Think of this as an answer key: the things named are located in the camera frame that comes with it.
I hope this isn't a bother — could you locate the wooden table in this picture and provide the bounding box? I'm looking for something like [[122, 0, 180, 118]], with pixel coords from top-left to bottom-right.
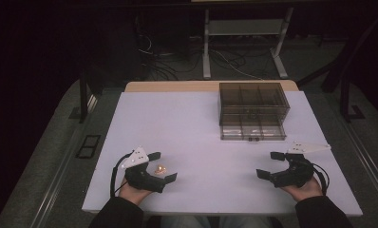
[[123, 79, 300, 93]]

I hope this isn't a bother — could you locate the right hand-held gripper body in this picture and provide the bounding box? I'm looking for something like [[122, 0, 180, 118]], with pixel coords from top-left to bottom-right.
[[272, 141, 331, 188]]

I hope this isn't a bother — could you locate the person's left hand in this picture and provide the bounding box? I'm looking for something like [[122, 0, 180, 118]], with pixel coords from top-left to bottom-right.
[[118, 177, 154, 205]]

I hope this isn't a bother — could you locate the smoky clear drawer box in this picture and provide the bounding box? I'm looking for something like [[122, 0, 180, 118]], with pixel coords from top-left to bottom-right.
[[218, 82, 291, 143]]

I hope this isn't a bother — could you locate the person's right hand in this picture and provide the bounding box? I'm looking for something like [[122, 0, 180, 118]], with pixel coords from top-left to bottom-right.
[[279, 178, 324, 202]]

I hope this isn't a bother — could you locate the grey metal stand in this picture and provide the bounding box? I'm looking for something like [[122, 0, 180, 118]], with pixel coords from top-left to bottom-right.
[[201, 7, 294, 80]]

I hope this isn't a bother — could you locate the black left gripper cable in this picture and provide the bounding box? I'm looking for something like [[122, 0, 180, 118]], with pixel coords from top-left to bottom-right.
[[109, 152, 134, 199]]

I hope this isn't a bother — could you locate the tangle of floor cables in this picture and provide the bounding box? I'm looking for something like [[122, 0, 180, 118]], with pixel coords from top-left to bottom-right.
[[135, 17, 274, 82]]

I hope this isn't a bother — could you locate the white table cover board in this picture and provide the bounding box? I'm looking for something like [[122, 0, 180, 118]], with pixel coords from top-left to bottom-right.
[[81, 90, 364, 218]]

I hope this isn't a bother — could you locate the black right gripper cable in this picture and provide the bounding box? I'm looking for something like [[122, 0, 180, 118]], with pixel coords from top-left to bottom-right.
[[310, 161, 331, 196]]

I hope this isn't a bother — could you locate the black stand post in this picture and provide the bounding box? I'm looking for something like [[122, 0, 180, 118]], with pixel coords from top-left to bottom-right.
[[339, 70, 366, 124]]

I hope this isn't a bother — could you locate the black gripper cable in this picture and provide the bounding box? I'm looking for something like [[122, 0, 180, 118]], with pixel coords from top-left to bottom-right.
[[109, 152, 134, 199], [310, 161, 331, 196]]

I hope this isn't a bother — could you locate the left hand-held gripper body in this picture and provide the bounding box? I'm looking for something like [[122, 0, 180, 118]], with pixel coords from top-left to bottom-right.
[[121, 145, 167, 194]]

